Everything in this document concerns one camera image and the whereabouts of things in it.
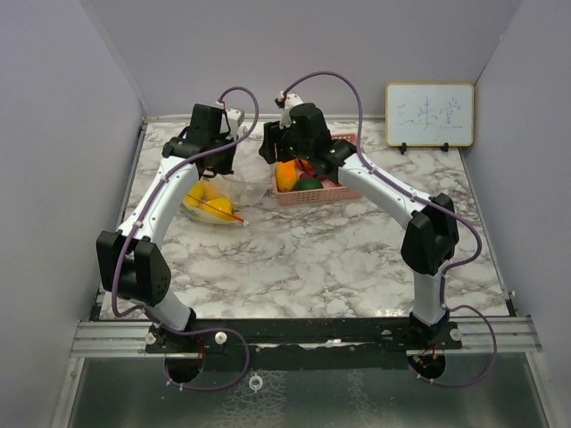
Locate dark red fruit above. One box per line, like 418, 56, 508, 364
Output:
299, 170, 327, 181

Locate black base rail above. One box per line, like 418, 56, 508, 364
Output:
145, 317, 462, 373

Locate yellow bell pepper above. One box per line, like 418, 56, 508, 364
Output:
200, 197, 234, 221

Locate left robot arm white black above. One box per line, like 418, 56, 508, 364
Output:
95, 103, 244, 352

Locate green lime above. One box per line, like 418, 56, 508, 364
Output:
294, 177, 323, 192

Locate clear bag red zipper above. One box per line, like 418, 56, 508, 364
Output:
180, 177, 249, 226

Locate orange green mango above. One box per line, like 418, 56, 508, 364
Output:
275, 160, 298, 193

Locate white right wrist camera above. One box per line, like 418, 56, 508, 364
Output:
275, 91, 303, 129

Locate pink plastic basket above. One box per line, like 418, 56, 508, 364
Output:
271, 132, 365, 207

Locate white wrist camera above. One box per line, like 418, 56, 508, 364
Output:
215, 101, 244, 140
275, 91, 303, 129

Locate yellow orange peach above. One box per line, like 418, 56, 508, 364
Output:
203, 183, 225, 202

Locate yellow orange fruit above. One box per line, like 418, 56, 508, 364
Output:
183, 182, 205, 209

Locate clear bag white zipper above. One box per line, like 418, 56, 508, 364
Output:
211, 169, 270, 207

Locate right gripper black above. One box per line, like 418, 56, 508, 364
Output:
258, 119, 311, 166

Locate small whiteboard wooden frame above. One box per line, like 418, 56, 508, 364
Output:
385, 82, 475, 149

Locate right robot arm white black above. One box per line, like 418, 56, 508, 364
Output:
259, 95, 459, 349

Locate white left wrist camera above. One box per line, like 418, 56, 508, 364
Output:
215, 101, 244, 140

